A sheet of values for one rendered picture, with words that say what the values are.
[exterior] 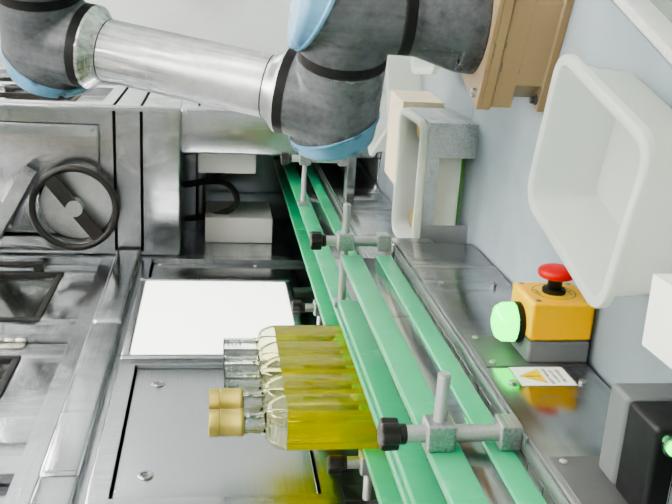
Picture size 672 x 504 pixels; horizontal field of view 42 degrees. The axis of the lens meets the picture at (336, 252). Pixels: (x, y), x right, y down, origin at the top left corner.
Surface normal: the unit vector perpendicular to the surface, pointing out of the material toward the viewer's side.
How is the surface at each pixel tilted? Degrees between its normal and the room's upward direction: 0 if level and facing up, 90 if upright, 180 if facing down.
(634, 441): 0
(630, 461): 0
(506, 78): 90
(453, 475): 90
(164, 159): 90
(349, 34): 88
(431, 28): 71
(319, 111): 67
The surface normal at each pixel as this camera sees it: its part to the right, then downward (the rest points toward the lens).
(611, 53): -0.99, -0.01
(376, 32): 0.06, 0.74
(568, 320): 0.13, 0.30
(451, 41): -0.24, 0.69
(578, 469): 0.06, -0.95
